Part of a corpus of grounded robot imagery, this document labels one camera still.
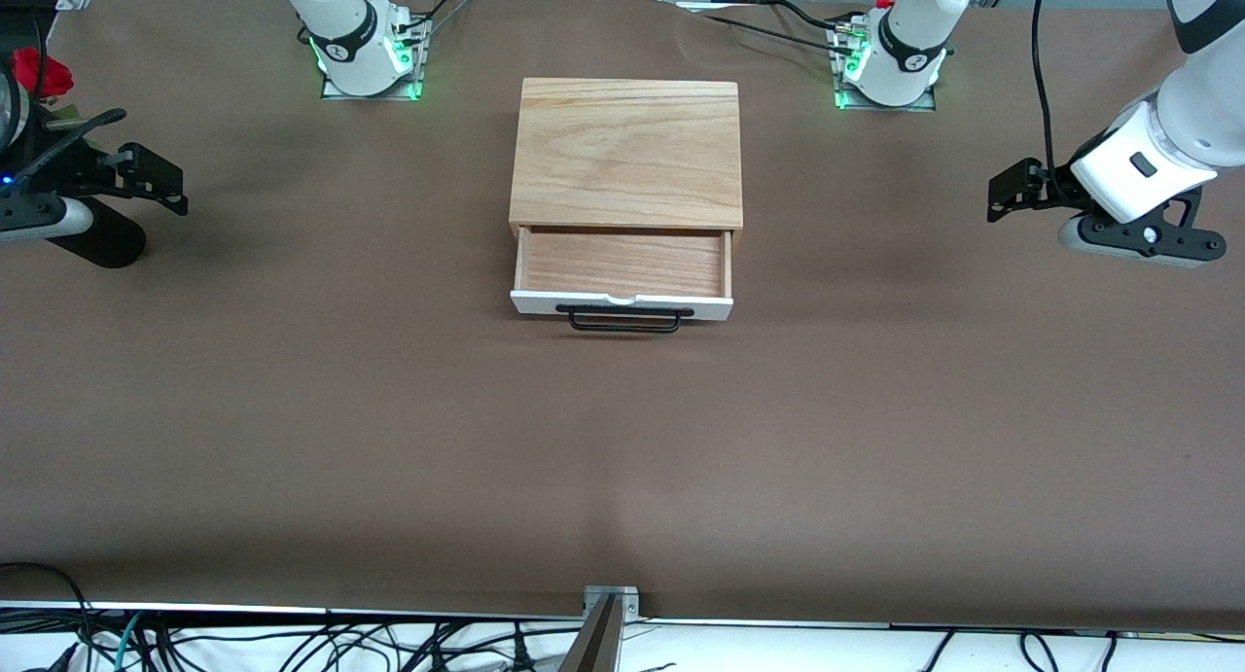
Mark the wooden drawer with white front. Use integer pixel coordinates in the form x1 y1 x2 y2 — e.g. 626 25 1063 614
511 227 734 321

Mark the light wooden drawer cabinet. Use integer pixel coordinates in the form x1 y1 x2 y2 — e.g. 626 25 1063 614
509 77 747 257

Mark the red artificial flower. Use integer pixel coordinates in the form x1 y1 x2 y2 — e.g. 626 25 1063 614
10 47 93 133

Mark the brown table cover sheet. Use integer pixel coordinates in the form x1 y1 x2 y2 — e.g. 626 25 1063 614
0 0 1245 626

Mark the aluminium table edge rail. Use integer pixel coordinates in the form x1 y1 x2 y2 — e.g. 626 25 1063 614
0 599 1245 636

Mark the black metal drawer handle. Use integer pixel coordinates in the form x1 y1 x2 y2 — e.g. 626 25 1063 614
555 305 695 335

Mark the teal cable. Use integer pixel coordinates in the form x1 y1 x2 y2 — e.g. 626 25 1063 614
112 612 147 672

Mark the grey metal clamp bracket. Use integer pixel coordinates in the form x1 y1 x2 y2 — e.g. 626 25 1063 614
581 584 643 672

